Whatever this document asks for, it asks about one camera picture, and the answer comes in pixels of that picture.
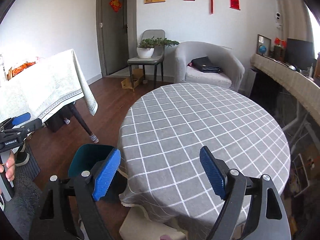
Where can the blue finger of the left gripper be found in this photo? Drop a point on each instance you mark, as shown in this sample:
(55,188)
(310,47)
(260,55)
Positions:
(21,119)

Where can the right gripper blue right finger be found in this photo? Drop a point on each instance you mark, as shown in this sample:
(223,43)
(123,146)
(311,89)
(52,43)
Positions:
(215,174)

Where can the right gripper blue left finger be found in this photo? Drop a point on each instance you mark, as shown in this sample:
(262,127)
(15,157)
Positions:
(105,174)

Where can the person's left hand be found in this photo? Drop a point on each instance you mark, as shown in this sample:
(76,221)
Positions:
(9,167)

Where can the dark table leg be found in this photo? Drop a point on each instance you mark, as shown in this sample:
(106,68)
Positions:
(77,115)

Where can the grey checked tablecloth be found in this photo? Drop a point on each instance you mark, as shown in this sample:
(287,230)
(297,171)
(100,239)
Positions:
(160,141)

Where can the cardboard box on floor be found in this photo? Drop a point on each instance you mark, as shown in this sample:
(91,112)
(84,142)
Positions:
(133,80)

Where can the grey armchair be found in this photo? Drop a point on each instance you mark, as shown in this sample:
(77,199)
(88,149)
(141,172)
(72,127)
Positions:
(232,69)

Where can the black bag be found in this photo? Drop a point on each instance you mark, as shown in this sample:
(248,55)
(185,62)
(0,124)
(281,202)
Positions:
(204,65)

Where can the potted green plant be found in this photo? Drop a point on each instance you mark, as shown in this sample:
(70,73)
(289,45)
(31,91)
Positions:
(146,47)

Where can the grey dining chair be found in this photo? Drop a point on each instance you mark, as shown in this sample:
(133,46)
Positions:
(156,59)

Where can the beige lace desk cloth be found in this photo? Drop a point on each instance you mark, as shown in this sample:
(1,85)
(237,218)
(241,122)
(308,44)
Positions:
(302,88)

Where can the small blue globe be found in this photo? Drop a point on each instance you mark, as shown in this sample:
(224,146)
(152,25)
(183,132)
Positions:
(262,50)

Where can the red door decoration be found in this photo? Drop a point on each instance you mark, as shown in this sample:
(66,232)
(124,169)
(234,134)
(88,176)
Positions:
(116,5)

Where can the grey door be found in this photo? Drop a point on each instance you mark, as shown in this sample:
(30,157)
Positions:
(116,35)

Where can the black monitor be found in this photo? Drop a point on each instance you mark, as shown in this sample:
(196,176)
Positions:
(299,53)

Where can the wooden picture frame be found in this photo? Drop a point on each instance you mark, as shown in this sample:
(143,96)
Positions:
(266,42)

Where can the white security camera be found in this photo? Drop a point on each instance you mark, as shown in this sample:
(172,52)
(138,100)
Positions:
(278,20)

